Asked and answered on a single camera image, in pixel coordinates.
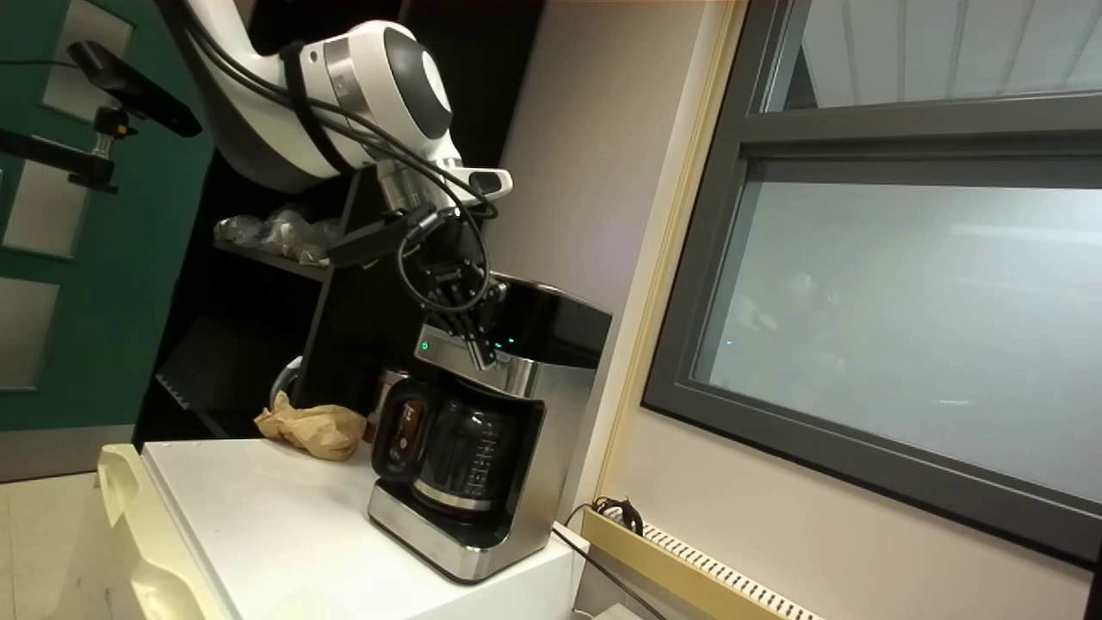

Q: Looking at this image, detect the black and steel coffeemaker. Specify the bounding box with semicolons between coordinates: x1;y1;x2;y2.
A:
367;275;608;583

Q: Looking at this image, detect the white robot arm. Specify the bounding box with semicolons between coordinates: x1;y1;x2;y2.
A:
155;0;514;339

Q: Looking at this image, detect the black shelving unit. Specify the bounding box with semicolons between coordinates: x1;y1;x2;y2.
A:
138;0;543;440

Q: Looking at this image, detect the grey framed window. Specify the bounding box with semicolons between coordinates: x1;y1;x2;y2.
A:
644;0;1102;564

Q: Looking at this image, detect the glass coffee carafe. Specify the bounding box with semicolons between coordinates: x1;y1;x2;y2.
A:
371;380;527;512

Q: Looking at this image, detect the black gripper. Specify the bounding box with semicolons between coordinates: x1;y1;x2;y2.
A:
396;210;498;345

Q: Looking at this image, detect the black camera on stand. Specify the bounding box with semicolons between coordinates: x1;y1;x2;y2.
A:
0;42;200;194

